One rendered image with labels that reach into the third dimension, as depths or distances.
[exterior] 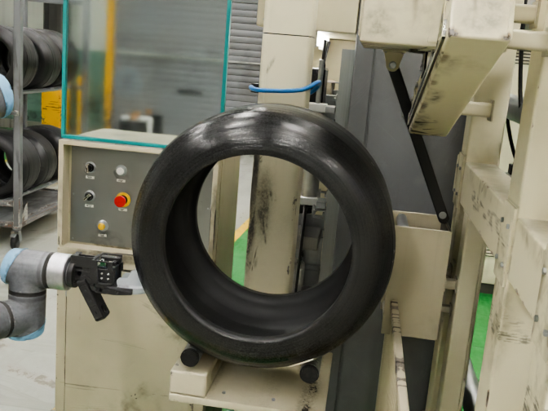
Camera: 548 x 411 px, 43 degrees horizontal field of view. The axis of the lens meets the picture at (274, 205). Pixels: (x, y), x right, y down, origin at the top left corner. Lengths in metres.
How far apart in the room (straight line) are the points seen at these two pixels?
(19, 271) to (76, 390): 0.97
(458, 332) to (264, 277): 0.54
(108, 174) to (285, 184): 0.77
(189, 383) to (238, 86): 9.65
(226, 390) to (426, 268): 0.59
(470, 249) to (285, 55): 0.69
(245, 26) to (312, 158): 9.74
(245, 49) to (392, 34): 9.95
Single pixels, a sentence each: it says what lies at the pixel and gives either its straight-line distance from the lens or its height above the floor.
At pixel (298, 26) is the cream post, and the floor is 1.68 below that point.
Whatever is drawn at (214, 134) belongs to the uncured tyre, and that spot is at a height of 1.43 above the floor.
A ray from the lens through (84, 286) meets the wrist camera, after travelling 1.76.
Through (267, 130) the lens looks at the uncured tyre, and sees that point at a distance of 1.46.
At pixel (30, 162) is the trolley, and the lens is 5.53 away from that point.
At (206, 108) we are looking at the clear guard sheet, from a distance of 2.29.
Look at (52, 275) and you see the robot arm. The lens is 1.76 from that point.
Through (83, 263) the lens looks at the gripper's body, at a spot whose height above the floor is 1.07.
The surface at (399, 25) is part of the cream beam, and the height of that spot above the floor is 1.67.
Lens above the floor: 1.61
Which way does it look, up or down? 12 degrees down
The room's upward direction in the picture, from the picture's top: 5 degrees clockwise
